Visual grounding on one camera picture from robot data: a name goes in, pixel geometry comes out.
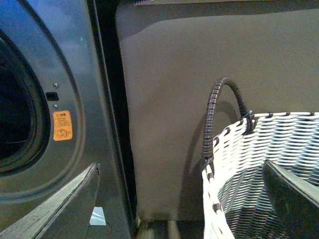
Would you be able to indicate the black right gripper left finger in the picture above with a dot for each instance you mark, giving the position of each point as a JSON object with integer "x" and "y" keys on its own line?
{"x": 64, "y": 215}

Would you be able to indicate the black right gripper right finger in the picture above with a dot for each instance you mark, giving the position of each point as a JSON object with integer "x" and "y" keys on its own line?
{"x": 295, "y": 201}

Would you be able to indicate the grey front-load washing machine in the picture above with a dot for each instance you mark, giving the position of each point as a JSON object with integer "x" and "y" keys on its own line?
{"x": 52, "y": 59}

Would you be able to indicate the silver tape patch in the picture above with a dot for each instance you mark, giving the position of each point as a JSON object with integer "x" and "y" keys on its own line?
{"x": 97, "y": 217}

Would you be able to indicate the white woven laundry basket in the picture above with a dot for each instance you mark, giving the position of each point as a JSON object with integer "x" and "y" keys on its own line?
{"x": 235, "y": 202}

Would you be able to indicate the orange warning sticker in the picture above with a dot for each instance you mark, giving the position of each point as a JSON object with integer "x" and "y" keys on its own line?
{"x": 62, "y": 126}

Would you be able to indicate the grey fabric-covered cabinet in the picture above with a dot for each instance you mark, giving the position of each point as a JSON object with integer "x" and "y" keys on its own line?
{"x": 172, "y": 54}

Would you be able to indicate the dark brown basket handle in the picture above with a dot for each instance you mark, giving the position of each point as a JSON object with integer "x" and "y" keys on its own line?
{"x": 207, "y": 149}

